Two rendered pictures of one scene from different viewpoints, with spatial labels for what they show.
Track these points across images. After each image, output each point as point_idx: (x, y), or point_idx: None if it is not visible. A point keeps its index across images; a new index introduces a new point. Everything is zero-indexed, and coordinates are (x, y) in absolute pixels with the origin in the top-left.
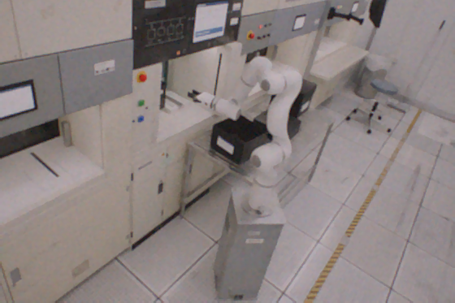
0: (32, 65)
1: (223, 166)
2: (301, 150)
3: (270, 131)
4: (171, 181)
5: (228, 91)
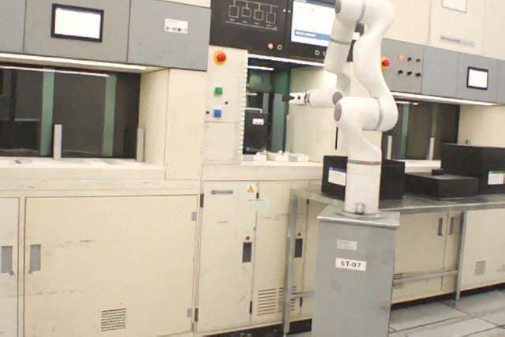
0: None
1: (330, 200)
2: (472, 207)
3: (357, 74)
4: (265, 250)
5: None
